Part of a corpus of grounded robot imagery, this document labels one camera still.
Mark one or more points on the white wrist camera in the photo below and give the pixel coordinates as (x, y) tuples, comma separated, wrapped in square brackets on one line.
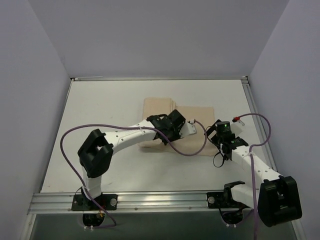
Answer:
[(188, 129), (237, 126)]

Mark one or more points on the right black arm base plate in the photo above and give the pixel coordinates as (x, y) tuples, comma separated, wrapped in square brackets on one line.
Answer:
[(218, 200)]

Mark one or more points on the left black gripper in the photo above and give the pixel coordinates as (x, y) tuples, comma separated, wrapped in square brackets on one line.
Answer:
[(171, 135)]

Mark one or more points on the aluminium rail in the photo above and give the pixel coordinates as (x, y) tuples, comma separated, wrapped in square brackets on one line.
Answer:
[(129, 202), (260, 125)]

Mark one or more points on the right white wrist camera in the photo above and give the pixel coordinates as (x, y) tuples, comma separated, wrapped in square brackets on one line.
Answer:
[(237, 126)]

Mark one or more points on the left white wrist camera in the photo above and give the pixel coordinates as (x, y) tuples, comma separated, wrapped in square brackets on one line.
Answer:
[(188, 129)]

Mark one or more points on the front aluminium rail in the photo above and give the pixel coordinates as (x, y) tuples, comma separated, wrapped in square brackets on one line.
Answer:
[(129, 202)]

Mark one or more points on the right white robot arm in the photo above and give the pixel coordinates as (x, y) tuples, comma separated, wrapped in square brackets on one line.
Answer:
[(274, 197)]

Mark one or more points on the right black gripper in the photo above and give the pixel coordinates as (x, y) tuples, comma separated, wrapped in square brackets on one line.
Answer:
[(213, 128)]

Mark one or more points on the right side aluminium rail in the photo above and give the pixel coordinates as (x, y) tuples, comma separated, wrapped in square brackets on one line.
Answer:
[(260, 125)]

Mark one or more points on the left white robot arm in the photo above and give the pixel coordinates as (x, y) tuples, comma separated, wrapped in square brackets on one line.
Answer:
[(96, 153)]

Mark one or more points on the beige cloth wrap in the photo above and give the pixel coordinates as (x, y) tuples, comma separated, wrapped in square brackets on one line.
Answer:
[(189, 146)]

